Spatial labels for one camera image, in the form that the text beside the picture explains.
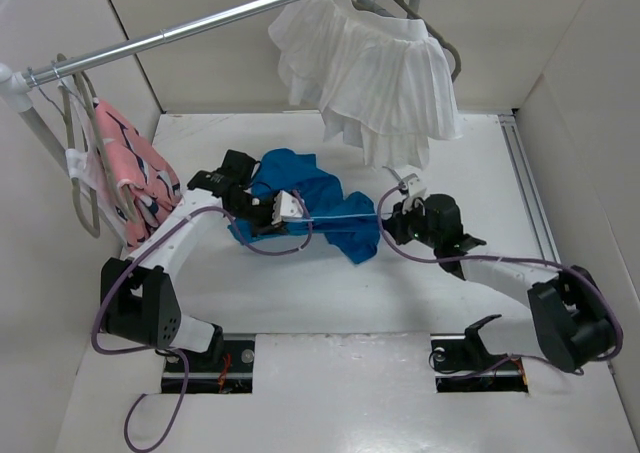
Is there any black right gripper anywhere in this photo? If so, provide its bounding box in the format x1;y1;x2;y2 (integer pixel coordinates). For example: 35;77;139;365
384;196;442;248

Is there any light blue wire hanger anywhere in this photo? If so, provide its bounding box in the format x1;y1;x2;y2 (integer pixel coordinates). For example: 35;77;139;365
284;213;378;223

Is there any blue t shirt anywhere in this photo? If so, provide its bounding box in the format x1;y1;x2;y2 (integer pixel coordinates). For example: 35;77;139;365
223;148;380;265

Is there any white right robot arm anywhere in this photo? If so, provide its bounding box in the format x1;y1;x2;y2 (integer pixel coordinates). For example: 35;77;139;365
377;194;624;373

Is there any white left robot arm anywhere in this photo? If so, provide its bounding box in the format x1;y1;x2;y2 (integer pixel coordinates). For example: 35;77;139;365
91;150;307;370

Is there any grey velvet hanger outer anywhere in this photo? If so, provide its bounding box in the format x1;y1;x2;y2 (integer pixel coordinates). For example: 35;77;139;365
58;81;101;238

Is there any grey velvet hanger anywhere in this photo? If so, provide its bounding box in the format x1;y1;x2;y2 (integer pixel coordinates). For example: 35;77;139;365
51;61;137;223
58;81;101;238

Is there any grey velvet hanger inner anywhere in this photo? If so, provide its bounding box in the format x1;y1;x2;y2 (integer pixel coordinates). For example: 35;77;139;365
51;61;137;223

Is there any grey hanger holding skirt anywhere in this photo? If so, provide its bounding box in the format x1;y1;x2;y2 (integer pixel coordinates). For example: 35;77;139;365
351;0;462;82

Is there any pink shark print garment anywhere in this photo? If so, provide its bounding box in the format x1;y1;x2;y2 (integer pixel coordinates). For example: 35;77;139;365
94;99;182;250

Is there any white pleated skirt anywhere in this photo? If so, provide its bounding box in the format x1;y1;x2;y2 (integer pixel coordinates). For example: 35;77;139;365
268;0;462;169

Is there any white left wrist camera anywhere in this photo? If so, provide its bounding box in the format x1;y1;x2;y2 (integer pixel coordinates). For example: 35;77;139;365
272;190;306;225

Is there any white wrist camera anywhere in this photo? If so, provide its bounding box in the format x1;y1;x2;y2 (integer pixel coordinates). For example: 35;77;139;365
272;190;306;225
399;173;427;213

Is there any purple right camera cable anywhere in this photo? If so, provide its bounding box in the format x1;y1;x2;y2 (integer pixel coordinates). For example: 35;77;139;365
376;182;626;377

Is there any purple camera cable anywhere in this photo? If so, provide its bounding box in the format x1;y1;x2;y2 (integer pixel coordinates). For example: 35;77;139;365
91;187;315;452
376;182;626;377

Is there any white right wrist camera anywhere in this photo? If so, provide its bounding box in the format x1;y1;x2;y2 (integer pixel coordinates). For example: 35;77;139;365
399;173;427;213

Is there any aluminium rail right edge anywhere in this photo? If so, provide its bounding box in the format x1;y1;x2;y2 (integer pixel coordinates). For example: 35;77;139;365
498;113;561;262

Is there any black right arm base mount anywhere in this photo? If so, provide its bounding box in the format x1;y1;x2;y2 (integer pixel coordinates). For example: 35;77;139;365
428;314;529;393

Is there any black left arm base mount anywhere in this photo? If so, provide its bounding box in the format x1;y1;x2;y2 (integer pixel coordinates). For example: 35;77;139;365
184;325;256;395

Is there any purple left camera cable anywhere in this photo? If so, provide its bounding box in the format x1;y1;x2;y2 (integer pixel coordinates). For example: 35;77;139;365
91;187;315;452

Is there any silver clothes rack rail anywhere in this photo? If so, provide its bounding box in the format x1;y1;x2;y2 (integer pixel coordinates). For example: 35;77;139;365
13;0;299;91

